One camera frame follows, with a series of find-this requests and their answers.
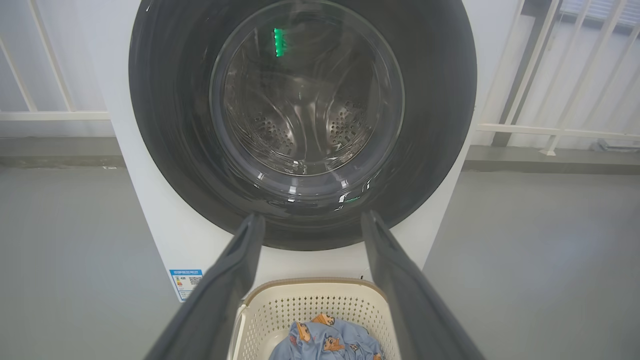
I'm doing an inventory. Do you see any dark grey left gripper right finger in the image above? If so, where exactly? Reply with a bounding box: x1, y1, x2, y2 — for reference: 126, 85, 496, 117
360, 210, 486, 360

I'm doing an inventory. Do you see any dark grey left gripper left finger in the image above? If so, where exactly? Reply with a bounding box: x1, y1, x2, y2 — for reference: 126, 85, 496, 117
145, 212, 266, 360

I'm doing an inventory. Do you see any blue cartoon print garment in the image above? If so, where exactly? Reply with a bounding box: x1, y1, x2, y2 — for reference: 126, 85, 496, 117
269, 313, 383, 360

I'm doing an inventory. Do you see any black glass washing machine door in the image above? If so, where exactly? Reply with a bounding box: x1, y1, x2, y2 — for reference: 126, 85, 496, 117
128, 0, 477, 252

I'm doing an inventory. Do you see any cream perforated laundry basket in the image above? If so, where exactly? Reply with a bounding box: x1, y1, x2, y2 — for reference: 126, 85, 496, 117
227, 278, 402, 360

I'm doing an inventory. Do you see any white washing machine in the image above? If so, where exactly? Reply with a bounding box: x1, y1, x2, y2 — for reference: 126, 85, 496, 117
75, 0, 523, 303

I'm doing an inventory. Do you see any blue energy label sticker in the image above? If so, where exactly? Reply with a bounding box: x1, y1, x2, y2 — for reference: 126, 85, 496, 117
169, 269, 204, 303

